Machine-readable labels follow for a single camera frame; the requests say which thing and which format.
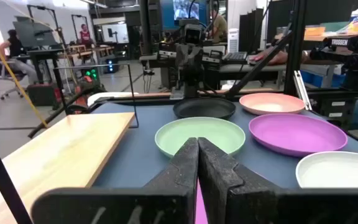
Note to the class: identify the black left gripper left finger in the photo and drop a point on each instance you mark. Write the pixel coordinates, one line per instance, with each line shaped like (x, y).
(166, 202)

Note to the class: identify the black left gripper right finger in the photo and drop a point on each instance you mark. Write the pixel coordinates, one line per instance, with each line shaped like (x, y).
(244, 202)

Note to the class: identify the black plate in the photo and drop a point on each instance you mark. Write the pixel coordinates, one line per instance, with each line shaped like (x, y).
(204, 107)

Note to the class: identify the pale green plate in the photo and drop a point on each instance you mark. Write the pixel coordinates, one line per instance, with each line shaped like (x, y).
(197, 129)

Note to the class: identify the purple plate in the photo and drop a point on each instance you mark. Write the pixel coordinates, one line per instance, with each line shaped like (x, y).
(200, 208)
(294, 133)

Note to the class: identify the peach pink plate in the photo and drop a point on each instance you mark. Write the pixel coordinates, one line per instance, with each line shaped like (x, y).
(269, 104)

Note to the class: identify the white plate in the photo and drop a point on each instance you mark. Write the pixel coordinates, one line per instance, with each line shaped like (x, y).
(337, 171)

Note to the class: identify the person's forearm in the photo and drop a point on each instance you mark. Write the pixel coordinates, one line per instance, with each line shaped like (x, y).
(278, 57)

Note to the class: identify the light wooden shelf board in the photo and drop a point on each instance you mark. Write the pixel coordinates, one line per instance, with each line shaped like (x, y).
(57, 149)

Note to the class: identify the person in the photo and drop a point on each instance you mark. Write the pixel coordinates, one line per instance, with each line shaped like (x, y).
(220, 26)
(14, 46)
(85, 35)

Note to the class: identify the black keyboard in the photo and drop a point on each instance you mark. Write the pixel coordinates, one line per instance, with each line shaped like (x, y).
(235, 56)

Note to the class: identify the white tower appliance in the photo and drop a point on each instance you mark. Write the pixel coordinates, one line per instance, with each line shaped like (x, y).
(233, 40)

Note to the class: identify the lit display screen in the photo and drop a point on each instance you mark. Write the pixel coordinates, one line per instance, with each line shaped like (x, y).
(182, 11)

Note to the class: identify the grey desk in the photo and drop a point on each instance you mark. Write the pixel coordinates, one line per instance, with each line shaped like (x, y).
(244, 68)

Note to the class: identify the black folding screen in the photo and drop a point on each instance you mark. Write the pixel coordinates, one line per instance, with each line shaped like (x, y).
(251, 29)

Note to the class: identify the white panel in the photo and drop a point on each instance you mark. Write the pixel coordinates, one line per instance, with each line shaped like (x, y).
(110, 96)

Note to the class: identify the device with green lights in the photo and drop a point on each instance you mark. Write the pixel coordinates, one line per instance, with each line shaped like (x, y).
(91, 74)

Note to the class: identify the orange box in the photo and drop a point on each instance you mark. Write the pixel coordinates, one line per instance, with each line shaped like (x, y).
(314, 31)

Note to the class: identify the blue storage bins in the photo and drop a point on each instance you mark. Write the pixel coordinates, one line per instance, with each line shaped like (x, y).
(319, 79)

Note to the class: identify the black desk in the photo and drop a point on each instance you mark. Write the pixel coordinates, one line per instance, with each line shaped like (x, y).
(40, 54)

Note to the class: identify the black monitor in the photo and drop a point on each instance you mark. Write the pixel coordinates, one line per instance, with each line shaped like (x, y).
(33, 32)

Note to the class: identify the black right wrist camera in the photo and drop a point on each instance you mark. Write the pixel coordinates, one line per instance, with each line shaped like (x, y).
(193, 32)

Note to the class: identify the black diagonal frame brace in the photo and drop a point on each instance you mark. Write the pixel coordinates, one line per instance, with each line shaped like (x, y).
(259, 67)

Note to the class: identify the black vertical frame post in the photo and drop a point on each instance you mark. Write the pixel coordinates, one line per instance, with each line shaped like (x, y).
(294, 46)

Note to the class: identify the silver metal bracket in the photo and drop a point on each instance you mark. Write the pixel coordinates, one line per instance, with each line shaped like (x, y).
(301, 88)

